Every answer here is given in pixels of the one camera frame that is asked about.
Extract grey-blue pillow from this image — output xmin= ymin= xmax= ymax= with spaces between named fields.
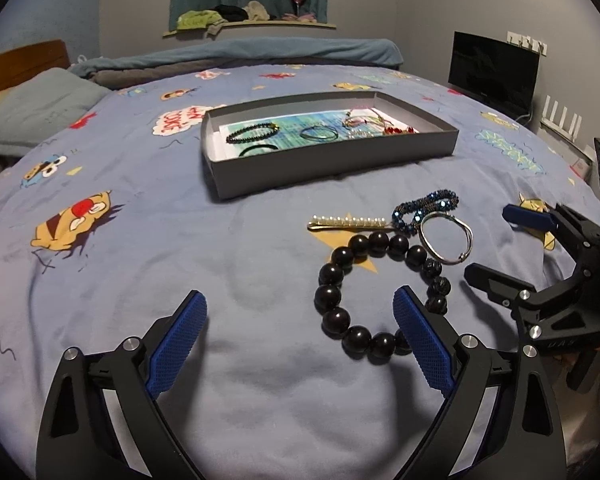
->
xmin=0 ymin=67 xmax=112 ymax=150

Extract black cloth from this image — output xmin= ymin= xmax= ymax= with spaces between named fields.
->
xmin=212 ymin=4 xmax=251 ymax=22

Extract white wall hooks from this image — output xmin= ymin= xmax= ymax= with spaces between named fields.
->
xmin=506 ymin=31 xmax=548 ymax=56

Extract wooden headboard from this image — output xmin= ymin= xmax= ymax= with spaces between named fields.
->
xmin=0 ymin=40 xmax=72 ymax=103

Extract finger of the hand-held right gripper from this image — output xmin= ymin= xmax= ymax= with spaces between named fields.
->
xmin=502 ymin=202 xmax=600 ymax=261
xmin=464 ymin=261 xmax=588 ymax=321

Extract white router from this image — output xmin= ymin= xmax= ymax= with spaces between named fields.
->
xmin=540 ymin=99 xmax=583 ymax=141

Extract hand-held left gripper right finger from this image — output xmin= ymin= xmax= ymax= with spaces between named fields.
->
xmin=392 ymin=285 xmax=566 ymax=480

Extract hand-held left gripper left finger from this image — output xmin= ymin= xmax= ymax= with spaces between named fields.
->
xmin=35 ymin=289 xmax=208 ymax=480

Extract green cloth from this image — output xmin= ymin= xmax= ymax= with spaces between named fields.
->
xmin=176 ymin=9 xmax=227 ymax=31

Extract grey cardboard box tray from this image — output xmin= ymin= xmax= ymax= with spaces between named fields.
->
xmin=200 ymin=91 xmax=460 ymax=202

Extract pink cord bracelet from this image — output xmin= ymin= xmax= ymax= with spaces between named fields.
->
xmin=342 ymin=105 xmax=388 ymax=128

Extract small dark bead bracelet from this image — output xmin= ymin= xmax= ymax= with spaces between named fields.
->
xmin=225 ymin=122 xmax=280 ymax=143

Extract printed paper sheet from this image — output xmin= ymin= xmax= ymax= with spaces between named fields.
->
xmin=220 ymin=107 xmax=421 ymax=153

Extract large black bead bracelet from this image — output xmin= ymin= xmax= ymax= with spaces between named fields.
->
xmin=314 ymin=231 xmax=452 ymax=361

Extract grey blanket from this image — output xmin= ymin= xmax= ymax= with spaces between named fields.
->
xmin=92 ymin=62 xmax=261 ymax=88

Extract window sill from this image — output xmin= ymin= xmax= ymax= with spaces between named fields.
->
xmin=162 ymin=21 xmax=337 ymax=38

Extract blue crystal bracelet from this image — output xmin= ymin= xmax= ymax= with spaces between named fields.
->
xmin=391 ymin=189 xmax=460 ymax=236

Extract silver bangle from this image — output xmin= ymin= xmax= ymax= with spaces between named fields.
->
xmin=419 ymin=210 xmax=473 ymax=266

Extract teal bangle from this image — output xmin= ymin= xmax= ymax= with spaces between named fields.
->
xmin=300 ymin=126 xmax=338 ymax=142

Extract black monitor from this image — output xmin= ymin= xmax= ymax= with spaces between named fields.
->
xmin=447 ymin=31 xmax=540 ymax=117

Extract cartoon printed bedsheet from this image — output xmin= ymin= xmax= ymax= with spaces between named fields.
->
xmin=0 ymin=55 xmax=600 ymax=480

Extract blue duvet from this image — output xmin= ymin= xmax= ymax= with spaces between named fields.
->
xmin=72 ymin=37 xmax=406 ymax=78

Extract pearl hair clip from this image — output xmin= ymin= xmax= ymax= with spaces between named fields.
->
xmin=307 ymin=214 xmax=396 ymax=233

